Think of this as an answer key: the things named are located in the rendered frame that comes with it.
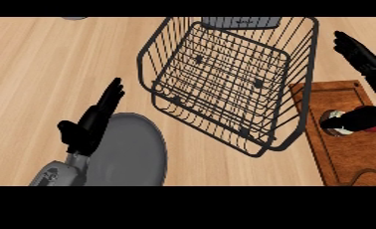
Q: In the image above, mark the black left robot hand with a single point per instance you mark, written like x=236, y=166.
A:
x=91, y=123

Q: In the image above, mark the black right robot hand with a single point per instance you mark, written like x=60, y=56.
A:
x=357, y=53

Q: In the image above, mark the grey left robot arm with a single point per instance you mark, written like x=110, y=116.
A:
x=57, y=173

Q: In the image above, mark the brown wooden cutting board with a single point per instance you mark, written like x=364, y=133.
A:
x=342, y=133

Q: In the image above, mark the grey round plate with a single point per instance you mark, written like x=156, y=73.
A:
x=128, y=151

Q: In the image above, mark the grey round object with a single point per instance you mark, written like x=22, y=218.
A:
x=73, y=18

